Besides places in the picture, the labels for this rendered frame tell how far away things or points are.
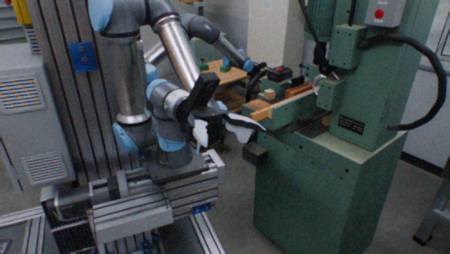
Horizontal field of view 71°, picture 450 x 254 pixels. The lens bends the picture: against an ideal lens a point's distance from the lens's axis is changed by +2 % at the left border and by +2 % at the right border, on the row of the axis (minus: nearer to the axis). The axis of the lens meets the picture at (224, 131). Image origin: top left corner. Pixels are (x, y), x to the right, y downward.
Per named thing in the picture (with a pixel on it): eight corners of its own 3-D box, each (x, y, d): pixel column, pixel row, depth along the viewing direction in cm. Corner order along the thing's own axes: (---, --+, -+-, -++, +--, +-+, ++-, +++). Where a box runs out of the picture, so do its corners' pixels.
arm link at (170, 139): (201, 144, 91) (199, 110, 86) (166, 157, 86) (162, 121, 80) (186, 133, 97) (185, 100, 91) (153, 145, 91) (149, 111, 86)
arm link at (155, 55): (125, 75, 158) (202, 10, 170) (114, 68, 168) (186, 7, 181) (139, 92, 166) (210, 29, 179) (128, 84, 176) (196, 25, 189)
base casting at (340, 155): (308, 107, 195) (310, 93, 190) (404, 145, 157) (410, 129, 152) (257, 130, 170) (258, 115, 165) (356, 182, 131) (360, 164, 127)
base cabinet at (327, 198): (295, 194, 230) (308, 107, 195) (371, 243, 192) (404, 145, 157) (251, 223, 205) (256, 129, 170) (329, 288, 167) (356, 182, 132)
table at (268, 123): (301, 82, 196) (303, 72, 193) (345, 96, 176) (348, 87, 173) (228, 109, 162) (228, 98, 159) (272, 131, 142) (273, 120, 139)
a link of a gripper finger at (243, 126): (263, 145, 71) (225, 136, 73) (268, 120, 68) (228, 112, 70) (261, 151, 68) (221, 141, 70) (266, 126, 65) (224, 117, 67)
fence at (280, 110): (345, 86, 174) (347, 76, 171) (348, 87, 173) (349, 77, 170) (271, 118, 140) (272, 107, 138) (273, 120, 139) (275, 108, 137)
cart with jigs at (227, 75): (226, 101, 374) (227, 47, 342) (259, 118, 335) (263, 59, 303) (179, 117, 338) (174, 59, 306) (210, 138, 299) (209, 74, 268)
